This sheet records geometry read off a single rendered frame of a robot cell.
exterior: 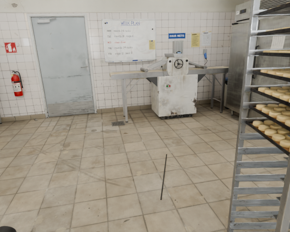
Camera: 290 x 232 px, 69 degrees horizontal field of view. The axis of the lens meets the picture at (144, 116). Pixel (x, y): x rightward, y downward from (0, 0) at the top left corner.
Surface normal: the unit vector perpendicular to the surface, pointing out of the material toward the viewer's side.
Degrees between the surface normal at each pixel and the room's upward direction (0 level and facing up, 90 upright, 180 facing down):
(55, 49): 90
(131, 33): 90
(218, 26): 90
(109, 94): 90
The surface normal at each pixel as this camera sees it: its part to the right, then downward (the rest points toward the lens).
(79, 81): 0.21, 0.29
